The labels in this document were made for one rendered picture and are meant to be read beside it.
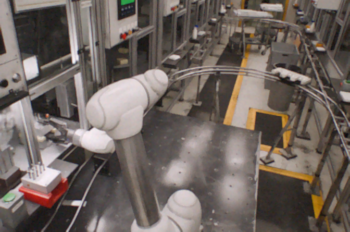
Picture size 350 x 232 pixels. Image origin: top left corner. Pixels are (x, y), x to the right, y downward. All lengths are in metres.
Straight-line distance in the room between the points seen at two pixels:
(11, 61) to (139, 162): 0.63
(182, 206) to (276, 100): 3.13
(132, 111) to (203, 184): 0.94
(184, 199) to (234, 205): 0.47
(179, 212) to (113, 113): 0.56
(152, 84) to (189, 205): 0.56
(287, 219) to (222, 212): 1.11
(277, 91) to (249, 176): 2.40
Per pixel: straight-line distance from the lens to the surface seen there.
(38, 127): 1.66
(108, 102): 0.89
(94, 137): 1.48
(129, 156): 0.99
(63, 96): 1.85
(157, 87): 0.99
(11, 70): 1.25
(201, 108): 3.92
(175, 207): 1.26
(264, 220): 2.58
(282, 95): 4.13
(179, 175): 1.78
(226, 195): 1.71
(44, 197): 1.33
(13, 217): 1.30
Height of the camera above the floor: 1.88
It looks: 27 degrees down
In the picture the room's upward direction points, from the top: 4 degrees clockwise
